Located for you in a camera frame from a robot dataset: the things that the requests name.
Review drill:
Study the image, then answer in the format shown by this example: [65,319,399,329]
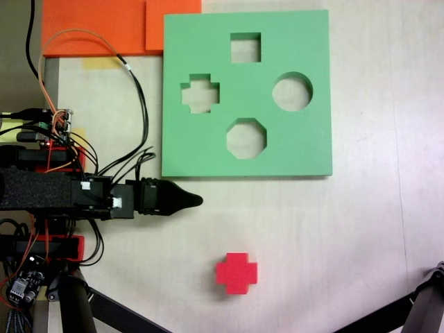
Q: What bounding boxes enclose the small black circuit board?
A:
[6,255,48,308]

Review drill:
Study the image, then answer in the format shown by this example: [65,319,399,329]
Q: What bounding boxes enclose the thin black motor wires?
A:
[96,55,151,174]

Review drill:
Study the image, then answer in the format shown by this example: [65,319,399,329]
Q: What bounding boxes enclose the black USB cable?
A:
[0,108,46,122]

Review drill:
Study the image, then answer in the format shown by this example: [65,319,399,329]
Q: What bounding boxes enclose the black braided cable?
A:
[0,307,34,333]

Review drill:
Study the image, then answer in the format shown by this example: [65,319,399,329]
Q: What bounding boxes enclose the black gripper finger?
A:
[161,179,204,201]
[161,199,204,216]

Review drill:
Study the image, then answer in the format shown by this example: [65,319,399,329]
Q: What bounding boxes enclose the green shape sorting board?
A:
[160,9,334,180]

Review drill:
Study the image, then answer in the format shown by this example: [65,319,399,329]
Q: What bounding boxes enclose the black tripod leg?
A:
[46,270,164,333]
[332,262,444,333]

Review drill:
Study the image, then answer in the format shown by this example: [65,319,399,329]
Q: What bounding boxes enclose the long yellow tape strip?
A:
[81,57,122,71]

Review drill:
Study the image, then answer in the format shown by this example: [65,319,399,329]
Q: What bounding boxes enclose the red cross columnar block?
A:
[214,252,259,296]

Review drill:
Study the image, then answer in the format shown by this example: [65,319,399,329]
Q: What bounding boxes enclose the thick black cable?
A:
[26,0,40,79]

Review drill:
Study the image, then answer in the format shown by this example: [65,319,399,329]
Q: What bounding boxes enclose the thin orange wire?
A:
[37,28,130,122]

